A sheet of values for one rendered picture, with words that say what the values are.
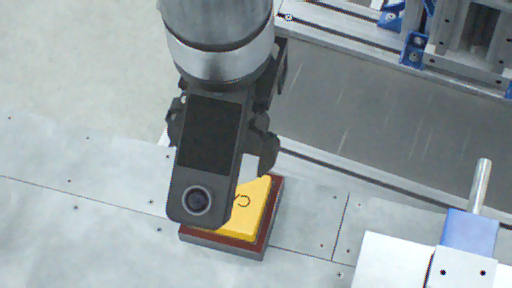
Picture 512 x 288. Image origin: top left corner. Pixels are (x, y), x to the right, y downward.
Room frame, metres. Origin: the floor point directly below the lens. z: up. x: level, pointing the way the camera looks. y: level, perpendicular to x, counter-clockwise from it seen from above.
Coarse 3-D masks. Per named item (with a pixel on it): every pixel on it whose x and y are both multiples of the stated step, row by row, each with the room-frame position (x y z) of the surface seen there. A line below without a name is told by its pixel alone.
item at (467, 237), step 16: (480, 160) 0.35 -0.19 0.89; (480, 176) 0.34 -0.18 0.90; (480, 192) 0.32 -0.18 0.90; (480, 208) 0.31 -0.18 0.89; (448, 224) 0.29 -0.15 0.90; (464, 224) 0.29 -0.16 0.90; (480, 224) 0.29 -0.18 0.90; (496, 224) 0.29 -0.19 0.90; (448, 240) 0.28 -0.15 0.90; (464, 240) 0.28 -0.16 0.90; (480, 240) 0.28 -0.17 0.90; (432, 256) 0.27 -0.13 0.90; (448, 256) 0.26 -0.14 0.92; (464, 256) 0.26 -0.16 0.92; (480, 256) 0.26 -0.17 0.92; (432, 272) 0.25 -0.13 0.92; (448, 272) 0.25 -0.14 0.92; (464, 272) 0.25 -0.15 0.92; (480, 272) 0.25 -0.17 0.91
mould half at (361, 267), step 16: (368, 240) 0.29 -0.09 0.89; (384, 240) 0.29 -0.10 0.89; (400, 240) 0.29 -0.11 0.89; (368, 256) 0.28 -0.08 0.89; (384, 256) 0.27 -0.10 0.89; (400, 256) 0.27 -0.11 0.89; (416, 256) 0.27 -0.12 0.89; (368, 272) 0.26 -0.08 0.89; (384, 272) 0.26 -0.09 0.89; (400, 272) 0.26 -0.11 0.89; (416, 272) 0.26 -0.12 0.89; (496, 272) 0.25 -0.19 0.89
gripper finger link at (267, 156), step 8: (264, 136) 0.35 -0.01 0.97; (272, 136) 0.35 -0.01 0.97; (264, 144) 0.34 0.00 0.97; (272, 144) 0.34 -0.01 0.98; (256, 152) 0.35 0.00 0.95; (264, 152) 0.34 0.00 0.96; (272, 152) 0.34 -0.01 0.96; (264, 160) 0.34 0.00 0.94; (272, 160) 0.34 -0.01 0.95; (264, 168) 0.34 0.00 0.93
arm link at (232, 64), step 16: (272, 0) 0.38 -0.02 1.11; (272, 16) 0.37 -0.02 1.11; (272, 32) 0.37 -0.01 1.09; (176, 48) 0.36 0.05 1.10; (192, 48) 0.35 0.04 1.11; (240, 48) 0.34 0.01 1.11; (256, 48) 0.35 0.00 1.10; (192, 64) 0.35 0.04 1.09; (208, 64) 0.34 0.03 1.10; (224, 64) 0.34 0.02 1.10; (240, 64) 0.34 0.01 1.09; (256, 64) 0.35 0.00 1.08; (208, 80) 0.34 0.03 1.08; (224, 80) 0.34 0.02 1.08
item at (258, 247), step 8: (272, 176) 0.38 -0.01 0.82; (280, 176) 0.38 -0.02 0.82; (280, 184) 0.38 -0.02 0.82; (272, 192) 0.37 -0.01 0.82; (272, 200) 0.36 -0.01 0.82; (272, 208) 0.35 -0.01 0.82; (264, 216) 0.35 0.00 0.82; (264, 224) 0.34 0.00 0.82; (184, 232) 0.34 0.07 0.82; (192, 232) 0.33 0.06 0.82; (200, 232) 0.33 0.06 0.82; (264, 232) 0.33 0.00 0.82; (208, 240) 0.33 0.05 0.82; (216, 240) 0.33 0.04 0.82; (224, 240) 0.32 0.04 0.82; (232, 240) 0.32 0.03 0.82; (264, 240) 0.32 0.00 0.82; (240, 248) 0.32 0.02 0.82; (248, 248) 0.32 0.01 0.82; (256, 248) 0.32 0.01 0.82
